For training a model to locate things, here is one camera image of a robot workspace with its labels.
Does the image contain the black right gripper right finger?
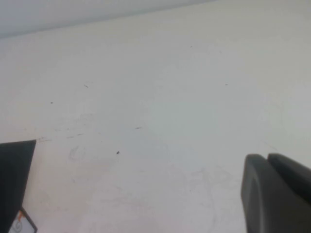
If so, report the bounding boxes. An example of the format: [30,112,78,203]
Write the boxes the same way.
[267,152,311,189]

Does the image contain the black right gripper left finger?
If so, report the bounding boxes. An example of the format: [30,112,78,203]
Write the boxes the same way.
[240,153,311,233]

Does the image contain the black printed glasses case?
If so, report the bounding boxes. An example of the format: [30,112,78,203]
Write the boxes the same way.
[0,140,38,233]

